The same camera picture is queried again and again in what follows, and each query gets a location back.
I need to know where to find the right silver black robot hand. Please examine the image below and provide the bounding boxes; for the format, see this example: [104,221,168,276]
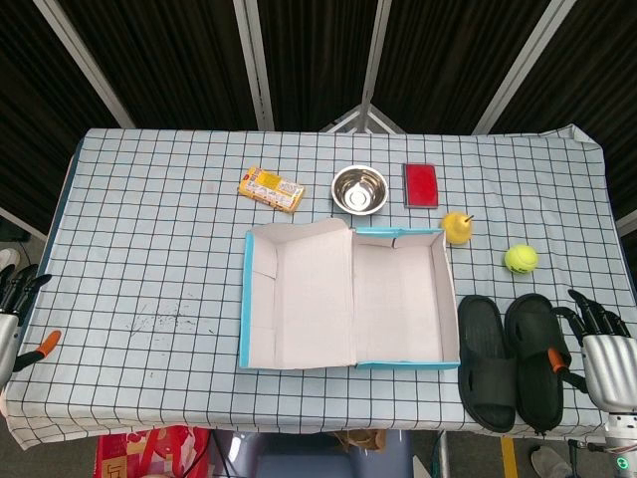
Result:
[546,288,637,414]

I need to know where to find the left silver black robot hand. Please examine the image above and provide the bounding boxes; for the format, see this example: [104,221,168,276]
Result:
[0,263,64,387]

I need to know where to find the black rubber slipper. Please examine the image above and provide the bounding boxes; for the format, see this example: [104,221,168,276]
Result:
[456,294,519,433]
[503,292,573,433]

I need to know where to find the red printed snack bag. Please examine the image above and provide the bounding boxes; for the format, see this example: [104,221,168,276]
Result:
[96,424,213,478]

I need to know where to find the light blue open shoe box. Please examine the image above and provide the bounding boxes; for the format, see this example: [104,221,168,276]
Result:
[237,217,462,370]

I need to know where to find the yellow snack packet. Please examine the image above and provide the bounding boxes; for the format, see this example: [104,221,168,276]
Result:
[237,165,307,214]

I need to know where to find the yellow-green tennis ball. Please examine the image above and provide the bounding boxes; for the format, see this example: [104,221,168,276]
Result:
[504,243,539,275]

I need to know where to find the blue checkered tablecloth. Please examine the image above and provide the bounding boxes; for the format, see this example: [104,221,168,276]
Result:
[0,122,637,452]

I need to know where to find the metal table leg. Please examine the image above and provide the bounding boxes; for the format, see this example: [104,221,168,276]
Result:
[431,431,452,478]

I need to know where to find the yellow pear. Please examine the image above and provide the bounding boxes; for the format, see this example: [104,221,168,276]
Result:
[440,210,476,246]

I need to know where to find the brown paper bag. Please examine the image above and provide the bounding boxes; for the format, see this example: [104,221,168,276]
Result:
[331,430,388,453]

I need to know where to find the red rectangular pad case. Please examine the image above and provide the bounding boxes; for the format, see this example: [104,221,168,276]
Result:
[401,161,441,209]

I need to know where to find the stainless steel bowl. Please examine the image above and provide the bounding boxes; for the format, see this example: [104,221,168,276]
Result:
[330,164,390,216]

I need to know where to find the grey-blue chair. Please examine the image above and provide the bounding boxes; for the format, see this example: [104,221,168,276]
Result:
[211,430,414,478]

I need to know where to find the dark white-framed folding screen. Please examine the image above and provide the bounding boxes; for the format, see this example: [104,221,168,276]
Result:
[0,0,637,240]

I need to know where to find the white triangular metal stand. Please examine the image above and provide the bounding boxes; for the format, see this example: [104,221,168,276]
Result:
[325,103,407,134]

